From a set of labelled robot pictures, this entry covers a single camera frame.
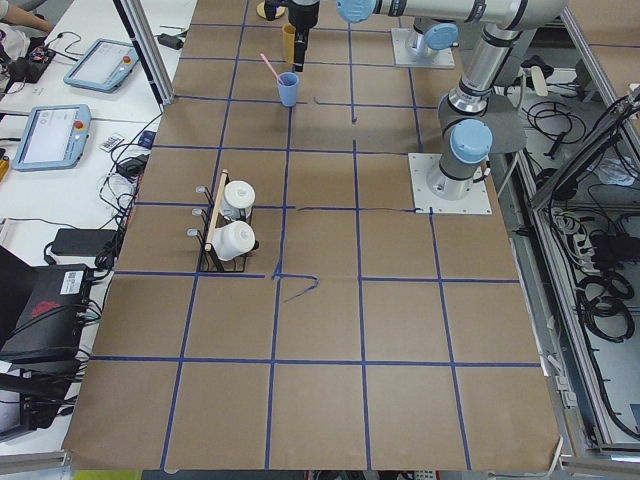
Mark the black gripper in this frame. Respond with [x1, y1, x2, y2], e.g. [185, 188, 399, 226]
[293, 27, 310, 72]

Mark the light blue plastic cup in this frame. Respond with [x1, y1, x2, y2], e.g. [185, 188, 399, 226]
[277, 72, 300, 108]

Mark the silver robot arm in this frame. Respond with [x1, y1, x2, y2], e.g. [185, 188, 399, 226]
[336, 1, 567, 201]
[407, 17, 459, 57]

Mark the bamboo chopstick holder cup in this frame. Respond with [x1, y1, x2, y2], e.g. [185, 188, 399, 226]
[282, 24, 296, 65]

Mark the wooden cup tree stand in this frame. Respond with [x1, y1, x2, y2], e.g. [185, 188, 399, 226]
[256, 1, 286, 21]

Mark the white mug far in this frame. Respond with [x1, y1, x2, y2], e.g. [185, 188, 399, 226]
[220, 180, 256, 221]

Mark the white mug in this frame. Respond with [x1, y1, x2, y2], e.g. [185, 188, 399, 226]
[212, 220, 259, 261]
[220, 180, 256, 221]

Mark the blue teach pendant far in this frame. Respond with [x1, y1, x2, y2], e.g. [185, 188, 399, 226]
[63, 38, 139, 93]

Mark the blue teach pendant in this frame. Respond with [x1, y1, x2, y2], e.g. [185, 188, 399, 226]
[63, 38, 139, 93]
[11, 104, 92, 172]

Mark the white mug near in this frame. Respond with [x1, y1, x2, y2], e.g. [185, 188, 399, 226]
[212, 220, 259, 261]

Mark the white remote control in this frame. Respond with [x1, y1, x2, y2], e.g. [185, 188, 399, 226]
[99, 133, 125, 153]

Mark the grey office chair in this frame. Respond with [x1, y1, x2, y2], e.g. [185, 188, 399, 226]
[479, 59, 549, 156]

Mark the blue teach pendant near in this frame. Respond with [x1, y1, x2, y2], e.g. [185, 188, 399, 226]
[11, 104, 92, 172]

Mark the black power adapter brick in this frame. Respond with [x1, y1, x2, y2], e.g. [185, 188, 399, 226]
[43, 228, 116, 265]

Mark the black computer box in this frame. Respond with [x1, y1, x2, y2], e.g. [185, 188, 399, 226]
[1, 248, 103, 374]

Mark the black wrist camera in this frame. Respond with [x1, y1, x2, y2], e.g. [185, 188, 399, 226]
[264, 0, 280, 21]

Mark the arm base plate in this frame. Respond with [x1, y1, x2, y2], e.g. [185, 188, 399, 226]
[391, 28, 455, 69]
[408, 153, 492, 215]

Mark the aluminium frame post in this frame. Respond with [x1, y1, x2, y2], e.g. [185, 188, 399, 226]
[113, 0, 174, 106]

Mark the black wire mug rack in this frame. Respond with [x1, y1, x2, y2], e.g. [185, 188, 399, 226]
[188, 169, 259, 273]

